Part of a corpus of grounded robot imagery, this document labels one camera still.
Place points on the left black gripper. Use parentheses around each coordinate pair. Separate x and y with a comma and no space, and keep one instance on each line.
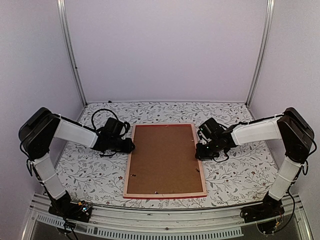
(127,149)

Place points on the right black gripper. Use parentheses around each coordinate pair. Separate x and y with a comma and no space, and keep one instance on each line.
(200,155)

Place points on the brown cardboard backing board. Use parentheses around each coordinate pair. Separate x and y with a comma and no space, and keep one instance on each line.
(165,160)

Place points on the red wooden picture frame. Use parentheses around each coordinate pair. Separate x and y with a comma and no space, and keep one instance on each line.
(203,175)

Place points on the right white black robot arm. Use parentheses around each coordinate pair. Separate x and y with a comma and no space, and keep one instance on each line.
(297,136)

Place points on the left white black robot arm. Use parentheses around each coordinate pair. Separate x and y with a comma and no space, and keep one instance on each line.
(37,136)

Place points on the floral patterned table cover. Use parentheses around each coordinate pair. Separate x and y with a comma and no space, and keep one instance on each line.
(244,178)

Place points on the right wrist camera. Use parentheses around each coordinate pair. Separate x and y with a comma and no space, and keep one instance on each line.
(202,138)

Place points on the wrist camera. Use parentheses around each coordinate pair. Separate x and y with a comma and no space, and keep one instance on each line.
(202,138)
(127,127)

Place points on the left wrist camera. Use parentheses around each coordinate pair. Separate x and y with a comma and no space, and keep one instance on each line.
(127,127)

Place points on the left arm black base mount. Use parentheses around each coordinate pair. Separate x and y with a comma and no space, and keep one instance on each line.
(65,208)

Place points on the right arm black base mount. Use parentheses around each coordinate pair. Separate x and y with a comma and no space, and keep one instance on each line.
(269,208)

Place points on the left aluminium corner post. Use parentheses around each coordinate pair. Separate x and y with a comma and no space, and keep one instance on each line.
(61,6)

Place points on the aluminium corner post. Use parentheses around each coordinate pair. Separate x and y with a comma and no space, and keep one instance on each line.
(61,6)
(262,50)

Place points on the right aluminium corner post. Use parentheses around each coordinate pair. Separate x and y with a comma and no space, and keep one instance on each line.
(262,50)

